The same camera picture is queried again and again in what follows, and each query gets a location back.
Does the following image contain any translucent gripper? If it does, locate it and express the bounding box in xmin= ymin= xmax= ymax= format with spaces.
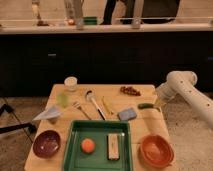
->
xmin=154 ymin=83 xmax=175 ymax=108

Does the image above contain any green pepper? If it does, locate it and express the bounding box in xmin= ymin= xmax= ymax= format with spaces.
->
xmin=138 ymin=103 xmax=154 ymax=110

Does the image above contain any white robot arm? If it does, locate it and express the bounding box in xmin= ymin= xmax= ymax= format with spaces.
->
xmin=154 ymin=71 xmax=213 ymax=130

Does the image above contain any orange bowl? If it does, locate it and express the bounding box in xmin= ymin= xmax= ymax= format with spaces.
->
xmin=139 ymin=134 xmax=174 ymax=168

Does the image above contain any purple bowl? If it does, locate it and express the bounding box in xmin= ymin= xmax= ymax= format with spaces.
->
xmin=33 ymin=130 xmax=61 ymax=158

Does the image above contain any red grapes bunch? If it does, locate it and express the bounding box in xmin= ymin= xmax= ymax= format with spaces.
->
xmin=120 ymin=86 xmax=141 ymax=96

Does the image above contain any blue grey sponge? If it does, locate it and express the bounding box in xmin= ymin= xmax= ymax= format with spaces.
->
xmin=118 ymin=108 xmax=137 ymax=121

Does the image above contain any wooden block with brown edges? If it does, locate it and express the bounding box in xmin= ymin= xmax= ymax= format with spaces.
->
xmin=107 ymin=133 xmax=120 ymax=160

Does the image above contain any person in dark clothes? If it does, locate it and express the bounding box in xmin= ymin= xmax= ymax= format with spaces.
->
xmin=102 ymin=0 xmax=180 ymax=25

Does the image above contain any metal fork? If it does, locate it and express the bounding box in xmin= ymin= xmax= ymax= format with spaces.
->
xmin=73 ymin=101 xmax=91 ymax=120

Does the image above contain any orange fruit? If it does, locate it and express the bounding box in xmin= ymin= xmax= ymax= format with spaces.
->
xmin=81 ymin=138 xmax=95 ymax=154

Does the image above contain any white cup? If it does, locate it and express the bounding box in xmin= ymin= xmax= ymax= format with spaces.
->
xmin=64 ymin=76 xmax=77 ymax=91

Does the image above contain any green translucent cup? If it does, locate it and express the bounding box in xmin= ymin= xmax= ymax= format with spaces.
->
xmin=56 ymin=93 xmax=68 ymax=108

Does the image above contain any green container on counter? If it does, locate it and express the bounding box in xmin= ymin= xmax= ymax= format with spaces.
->
xmin=83 ymin=16 xmax=97 ymax=25

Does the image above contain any green tray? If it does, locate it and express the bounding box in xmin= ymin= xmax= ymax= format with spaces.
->
xmin=62 ymin=120 xmax=133 ymax=171

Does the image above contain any white paper plane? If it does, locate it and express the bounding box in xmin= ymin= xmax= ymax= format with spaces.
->
xmin=34 ymin=106 xmax=61 ymax=121

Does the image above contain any black tripod stand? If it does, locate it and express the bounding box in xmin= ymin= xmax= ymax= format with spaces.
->
xmin=0 ymin=99 xmax=37 ymax=142

